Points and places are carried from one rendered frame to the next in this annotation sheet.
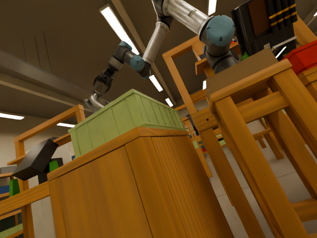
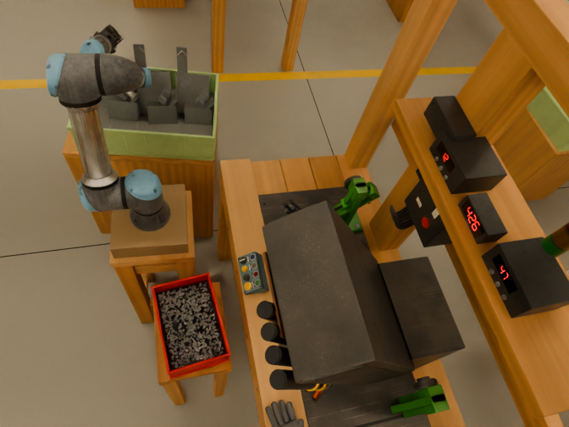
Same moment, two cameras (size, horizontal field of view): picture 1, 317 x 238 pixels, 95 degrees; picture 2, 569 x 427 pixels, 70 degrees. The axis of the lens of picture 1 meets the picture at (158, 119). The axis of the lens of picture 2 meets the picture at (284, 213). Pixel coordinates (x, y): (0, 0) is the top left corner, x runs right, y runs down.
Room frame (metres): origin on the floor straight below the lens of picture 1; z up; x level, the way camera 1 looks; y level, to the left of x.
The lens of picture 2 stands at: (0.69, -1.31, 2.38)
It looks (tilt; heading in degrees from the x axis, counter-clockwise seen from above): 58 degrees down; 52
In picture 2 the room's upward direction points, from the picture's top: 17 degrees clockwise
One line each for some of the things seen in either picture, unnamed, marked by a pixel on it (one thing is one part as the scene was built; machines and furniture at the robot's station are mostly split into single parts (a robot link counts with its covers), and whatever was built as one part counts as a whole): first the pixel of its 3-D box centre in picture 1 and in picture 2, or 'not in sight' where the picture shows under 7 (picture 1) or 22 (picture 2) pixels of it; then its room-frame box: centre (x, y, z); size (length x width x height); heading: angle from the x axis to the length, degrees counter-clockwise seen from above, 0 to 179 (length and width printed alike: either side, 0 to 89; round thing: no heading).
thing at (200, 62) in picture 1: (231, 51); (491, 224); (1.54, -1.10, 1.52); 0.90 x 0.25 x 0.04; 79
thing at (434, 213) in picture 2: (227, 59); (441, 208); (1.51, -0.98, 1.42); 0.17 x 0.12 x 0.15; 79
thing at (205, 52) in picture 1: (216, 52); (142, 191); (0.73, -0.44, 1.10); 0.13 x 0.12 x 0.14; 168
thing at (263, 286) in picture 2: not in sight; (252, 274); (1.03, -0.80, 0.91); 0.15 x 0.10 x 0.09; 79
